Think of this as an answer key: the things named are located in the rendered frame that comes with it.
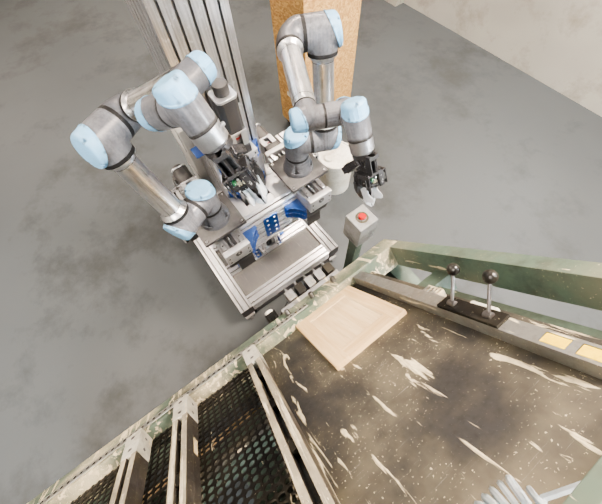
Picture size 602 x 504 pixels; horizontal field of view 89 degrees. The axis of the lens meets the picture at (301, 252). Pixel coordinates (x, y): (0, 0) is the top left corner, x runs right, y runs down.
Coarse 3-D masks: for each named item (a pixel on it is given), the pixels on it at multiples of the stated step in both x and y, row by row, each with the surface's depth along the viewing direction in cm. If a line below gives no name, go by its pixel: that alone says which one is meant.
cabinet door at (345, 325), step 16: (352, 288) 140; (336, 304) 135; (352, 304) 128; (368, 304) 122; (384, 304) 116; (304, 320) 137; (320, 320) 131; (336, 320) 124; (352, 320) 118; (368, 320) 113; (384, 320) 107; (320, 336) 120; (336, 336) 115; (352, 336) 110; (368, 336) 104; (320, 352) 113; (336, 352) 106; (352, 352) 102; (336, 368) 100
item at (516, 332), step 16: (384, 288) 122; (400, 288) 116; (416, 288) 110; (416, 304) 106; (432, 304) 98; (464, 320) 87; (512, 320) 77; (496, 336) 79; (512, 336) 74; (528, 336) 71; (560, 336) 67; (544, 352) 68; (560, 352) 64; (576, 352) 62; (576, 368) 63; (592, 368) 60
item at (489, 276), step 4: (484, 272) 80; (488, 272) 79; (492, 272) 78; (496, 272) 78; (484, 276) 79; (488, 276) 78; (492, 276) 78; (496, 276) 78; (484, 280) 80; (488, 280) 79; (492, 280) 78; (496, 280) 78; (488, 284) 80; (488, 288) 80; (488, 292) 80; (488, 296) 80; (488, 300) 80; (488, 304) 80; (488, 308) 80; (484, 312) 81; (488, 312) 80; (492, 312) 80; (484, 316) 81; (488, 316) 80; (492, 316) 80
